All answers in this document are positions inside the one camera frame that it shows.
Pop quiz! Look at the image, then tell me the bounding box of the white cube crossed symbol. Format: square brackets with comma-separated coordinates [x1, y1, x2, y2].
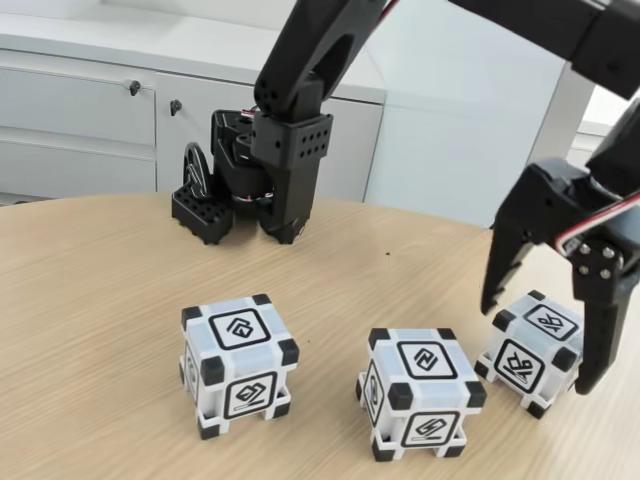
[473, 289, 586, 421]

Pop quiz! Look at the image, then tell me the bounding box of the white cube zigzag symbol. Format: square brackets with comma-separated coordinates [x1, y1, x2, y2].
[355, 327, 489, 464]

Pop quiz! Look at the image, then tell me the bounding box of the white low cabinet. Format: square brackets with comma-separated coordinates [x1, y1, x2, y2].
[574, 82, 631, 161]

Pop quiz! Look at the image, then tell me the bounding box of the white door cabinet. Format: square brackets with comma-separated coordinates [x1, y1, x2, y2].
[154, 64, 389, 206]

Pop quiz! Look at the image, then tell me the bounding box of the white cube house symbol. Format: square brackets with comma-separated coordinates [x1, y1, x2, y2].
[179, 293, 301, 442]

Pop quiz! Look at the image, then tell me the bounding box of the black clamp knob wheel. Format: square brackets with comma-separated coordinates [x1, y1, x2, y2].
[182, 142, 215, 201]

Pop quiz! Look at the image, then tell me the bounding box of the white drawer cabinet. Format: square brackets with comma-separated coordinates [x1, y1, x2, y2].
[0, 0, 159, 207]

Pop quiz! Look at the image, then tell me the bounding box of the red white gripper servo cable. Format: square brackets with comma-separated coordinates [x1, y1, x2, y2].
[558, 190, 640, 257]

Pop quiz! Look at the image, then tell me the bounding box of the grey metal post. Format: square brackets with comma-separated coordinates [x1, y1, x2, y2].
[487, 54, 599, 234]

